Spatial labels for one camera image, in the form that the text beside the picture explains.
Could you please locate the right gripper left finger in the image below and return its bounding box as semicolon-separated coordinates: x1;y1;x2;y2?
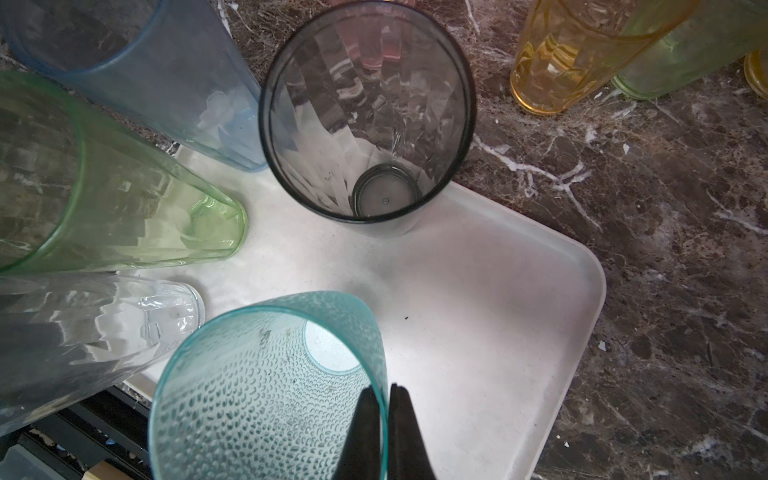
332;386;381;480

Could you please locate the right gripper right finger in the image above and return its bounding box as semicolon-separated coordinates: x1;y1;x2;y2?
388;384;436;480

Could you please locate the frosted teal textured glass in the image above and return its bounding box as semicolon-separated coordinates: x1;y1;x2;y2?
148;291;388;479

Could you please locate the beige plastic tray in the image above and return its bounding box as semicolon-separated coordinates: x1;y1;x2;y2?
148;147;606;479

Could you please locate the clear faceted glass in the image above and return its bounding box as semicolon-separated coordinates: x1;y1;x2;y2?
1;273;205;434

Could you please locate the dark grey tall glass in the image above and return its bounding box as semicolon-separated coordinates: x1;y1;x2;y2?
258;1;477;238

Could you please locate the light green tall glass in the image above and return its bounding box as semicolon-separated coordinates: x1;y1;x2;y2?
1;71;248;275

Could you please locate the blue tall plastic glass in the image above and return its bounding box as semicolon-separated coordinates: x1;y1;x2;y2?
1;1;267;172

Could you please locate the tall yellow glass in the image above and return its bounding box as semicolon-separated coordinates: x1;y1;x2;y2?
743;49;768;99

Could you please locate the short yellow glass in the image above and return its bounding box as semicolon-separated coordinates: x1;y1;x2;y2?
510;0;698;116

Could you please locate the short green glass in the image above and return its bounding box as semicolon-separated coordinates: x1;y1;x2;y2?
611;0;767;100

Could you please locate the black front rail base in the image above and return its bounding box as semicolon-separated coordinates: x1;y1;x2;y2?
1;385;153;479

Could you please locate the wooden block on rail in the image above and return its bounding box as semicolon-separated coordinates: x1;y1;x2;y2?
82;461;134;480

